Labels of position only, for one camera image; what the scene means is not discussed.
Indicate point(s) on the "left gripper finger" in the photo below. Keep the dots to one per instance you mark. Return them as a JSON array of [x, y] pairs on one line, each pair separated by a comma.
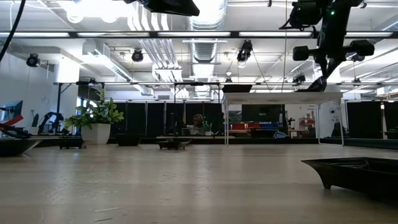
[[180, 4], [180, 13]]

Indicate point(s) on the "small black square plate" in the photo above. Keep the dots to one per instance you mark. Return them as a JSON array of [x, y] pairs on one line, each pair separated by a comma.
[[357, 177], [71, 143], [173, 145]]

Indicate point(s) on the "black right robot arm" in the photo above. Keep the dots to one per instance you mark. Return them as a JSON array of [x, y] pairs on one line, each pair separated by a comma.
[[306, 14]]

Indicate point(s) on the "black background robot arm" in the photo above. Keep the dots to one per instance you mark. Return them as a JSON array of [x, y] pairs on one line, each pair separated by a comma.
[[46, 115]]

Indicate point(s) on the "black ceiling spotlight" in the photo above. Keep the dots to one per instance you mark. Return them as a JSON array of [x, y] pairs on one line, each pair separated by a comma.
[[32, 60], [357, 58], [137, 56], [299, 78], [245, 49]]

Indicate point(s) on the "black partition screen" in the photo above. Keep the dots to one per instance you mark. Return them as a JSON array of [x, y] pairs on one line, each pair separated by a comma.
[[136, 119], [362, 119]]

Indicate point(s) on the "blue storage bin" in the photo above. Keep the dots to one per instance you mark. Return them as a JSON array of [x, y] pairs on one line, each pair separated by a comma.
[[270, 126]]

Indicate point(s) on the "red storage bin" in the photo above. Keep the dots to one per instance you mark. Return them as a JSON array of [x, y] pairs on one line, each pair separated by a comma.
[[245, 126]]

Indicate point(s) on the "person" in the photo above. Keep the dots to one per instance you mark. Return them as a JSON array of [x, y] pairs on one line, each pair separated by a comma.
[[198, 119]]

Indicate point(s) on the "black round bowl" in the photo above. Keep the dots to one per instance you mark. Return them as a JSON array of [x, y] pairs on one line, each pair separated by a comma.
[[178, 139]]

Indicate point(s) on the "green plant in white pot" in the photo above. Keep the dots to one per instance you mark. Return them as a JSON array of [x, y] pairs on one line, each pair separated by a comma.
[[96, 133]]

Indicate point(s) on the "background monitor screen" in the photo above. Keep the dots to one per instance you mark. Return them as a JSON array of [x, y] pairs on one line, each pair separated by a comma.
[[14, 109]]

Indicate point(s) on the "silver ventilation duct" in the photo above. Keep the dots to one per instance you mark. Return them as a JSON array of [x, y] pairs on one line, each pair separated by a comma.
[[203, 51]]

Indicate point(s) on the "frame beam with light strips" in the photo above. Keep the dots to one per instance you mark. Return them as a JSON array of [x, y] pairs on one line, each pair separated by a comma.
[[234, 34]]

